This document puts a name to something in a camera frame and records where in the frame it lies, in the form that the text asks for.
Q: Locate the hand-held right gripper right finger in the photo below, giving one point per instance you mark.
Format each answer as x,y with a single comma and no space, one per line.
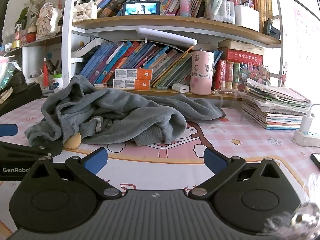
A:
214,162

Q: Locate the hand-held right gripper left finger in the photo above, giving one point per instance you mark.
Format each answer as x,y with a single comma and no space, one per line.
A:
96,162

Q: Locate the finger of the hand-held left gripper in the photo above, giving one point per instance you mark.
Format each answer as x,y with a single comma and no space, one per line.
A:
7,130
30,151

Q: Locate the grey sweater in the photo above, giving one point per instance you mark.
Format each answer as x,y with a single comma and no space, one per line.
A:
120,115

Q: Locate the tan padded pouch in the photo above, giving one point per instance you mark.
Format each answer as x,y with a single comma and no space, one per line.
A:
73,141

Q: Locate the black box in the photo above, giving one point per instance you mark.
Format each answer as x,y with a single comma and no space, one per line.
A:
22,97

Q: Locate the red tassel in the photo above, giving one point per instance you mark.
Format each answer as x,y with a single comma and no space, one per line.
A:
45,73

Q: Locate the white jar with green rim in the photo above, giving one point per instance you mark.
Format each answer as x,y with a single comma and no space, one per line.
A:
56,82

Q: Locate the bundle of pens and brushes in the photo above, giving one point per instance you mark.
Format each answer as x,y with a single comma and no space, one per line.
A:
53,67

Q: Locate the white charger block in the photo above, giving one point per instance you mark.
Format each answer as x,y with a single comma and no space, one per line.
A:
180,88

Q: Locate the stack of magazines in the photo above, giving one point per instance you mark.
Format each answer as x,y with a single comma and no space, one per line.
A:
275,105

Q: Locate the orange and white box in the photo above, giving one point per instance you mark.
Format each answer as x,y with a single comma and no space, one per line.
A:
131,84
132,73

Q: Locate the gold tape roll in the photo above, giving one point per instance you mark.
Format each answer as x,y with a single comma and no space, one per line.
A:
17,44

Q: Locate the thick red upright book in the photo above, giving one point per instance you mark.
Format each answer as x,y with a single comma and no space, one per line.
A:
219,75

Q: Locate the pink cylindrical container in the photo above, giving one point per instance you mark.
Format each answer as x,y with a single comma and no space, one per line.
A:
202,72

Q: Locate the white power strip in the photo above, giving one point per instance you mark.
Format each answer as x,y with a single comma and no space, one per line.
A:
305,140

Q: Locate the sparkly colourful ornament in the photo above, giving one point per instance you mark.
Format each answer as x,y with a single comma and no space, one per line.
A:
253,76

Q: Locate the small red pot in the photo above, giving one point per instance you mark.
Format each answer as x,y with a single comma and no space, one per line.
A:
31,35

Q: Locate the fuzzy grey trim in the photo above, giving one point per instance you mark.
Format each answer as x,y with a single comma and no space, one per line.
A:
297,217

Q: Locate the white plug adapter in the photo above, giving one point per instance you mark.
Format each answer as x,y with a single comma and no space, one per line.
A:
306,123

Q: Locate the black phone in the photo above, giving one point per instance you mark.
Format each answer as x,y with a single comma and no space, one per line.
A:
316,160

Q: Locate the thick red dictionary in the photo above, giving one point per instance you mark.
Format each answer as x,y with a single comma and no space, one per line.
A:
242,57

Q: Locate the row of colourful leaning books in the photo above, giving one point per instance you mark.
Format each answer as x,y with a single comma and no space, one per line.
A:
140,57

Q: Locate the white patterned figurine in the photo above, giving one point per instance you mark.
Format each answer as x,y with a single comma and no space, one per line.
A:
47,22

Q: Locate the white wooden bookshelf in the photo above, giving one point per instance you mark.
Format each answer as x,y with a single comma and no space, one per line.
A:
66,30

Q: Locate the cream hardcover book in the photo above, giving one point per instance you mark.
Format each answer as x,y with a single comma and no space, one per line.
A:
240,45

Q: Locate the dried flower bunch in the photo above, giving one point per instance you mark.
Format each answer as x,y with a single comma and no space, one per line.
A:
37,1

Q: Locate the white quilted handbag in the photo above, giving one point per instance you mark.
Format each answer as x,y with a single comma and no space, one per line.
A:
84,11

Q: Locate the white storage box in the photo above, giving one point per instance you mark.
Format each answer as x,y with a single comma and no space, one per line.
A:
247,17

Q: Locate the clear pen holder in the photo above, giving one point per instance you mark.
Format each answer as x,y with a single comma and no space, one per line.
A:
220,10

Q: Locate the blue-framed tablet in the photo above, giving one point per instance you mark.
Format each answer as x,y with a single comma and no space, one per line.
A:
141,8

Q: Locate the row of yellow books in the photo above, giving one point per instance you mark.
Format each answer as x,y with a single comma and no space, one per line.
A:
262,7

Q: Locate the pastel pink bottle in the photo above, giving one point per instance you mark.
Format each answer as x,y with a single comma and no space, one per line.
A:
185,2

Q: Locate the small black frame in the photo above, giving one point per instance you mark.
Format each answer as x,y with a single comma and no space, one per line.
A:
270,28

